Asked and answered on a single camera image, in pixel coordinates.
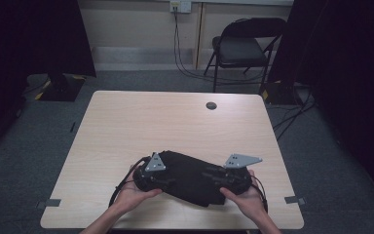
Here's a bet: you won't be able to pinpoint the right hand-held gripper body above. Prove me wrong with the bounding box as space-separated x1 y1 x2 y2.
222 153 263 196

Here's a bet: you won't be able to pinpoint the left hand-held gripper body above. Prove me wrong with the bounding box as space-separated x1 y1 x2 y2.
132 151 168 193

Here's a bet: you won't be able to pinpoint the black pants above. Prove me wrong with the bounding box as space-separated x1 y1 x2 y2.
135 149 252 208

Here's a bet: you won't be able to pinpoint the person's right hand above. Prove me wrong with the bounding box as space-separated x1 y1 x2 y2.
219 169 269 222

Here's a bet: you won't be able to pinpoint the person's left hand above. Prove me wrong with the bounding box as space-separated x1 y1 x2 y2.
111 164 164 215

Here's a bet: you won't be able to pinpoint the grey tape strip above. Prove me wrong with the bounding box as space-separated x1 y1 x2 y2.
284 195 306 206
36 198 62 210

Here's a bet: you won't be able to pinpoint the black stand base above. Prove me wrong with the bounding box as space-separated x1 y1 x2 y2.
261 81 303 105
38 73 86 102

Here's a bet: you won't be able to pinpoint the black folding chair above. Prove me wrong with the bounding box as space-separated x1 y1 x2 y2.
204 17 287 96

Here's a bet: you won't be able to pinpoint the black curtain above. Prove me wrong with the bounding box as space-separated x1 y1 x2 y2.
267 0 374 206
0 0 97 157

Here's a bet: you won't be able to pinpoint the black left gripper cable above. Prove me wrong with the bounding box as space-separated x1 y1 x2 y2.
108 156 152 209

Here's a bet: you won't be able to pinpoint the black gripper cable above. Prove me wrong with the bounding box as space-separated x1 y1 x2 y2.
108 156 152 209
249 175 269 213

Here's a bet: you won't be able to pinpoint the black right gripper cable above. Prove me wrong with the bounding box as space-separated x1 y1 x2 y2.
249 175 269 213

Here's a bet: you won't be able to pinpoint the black floor cables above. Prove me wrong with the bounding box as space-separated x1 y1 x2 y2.
272 87 318 140

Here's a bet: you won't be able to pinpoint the black wall outlet cable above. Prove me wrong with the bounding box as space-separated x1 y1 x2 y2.
173 6 267 86

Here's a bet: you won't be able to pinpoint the white wall outlet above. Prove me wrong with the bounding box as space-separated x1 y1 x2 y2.
169 0 193 15

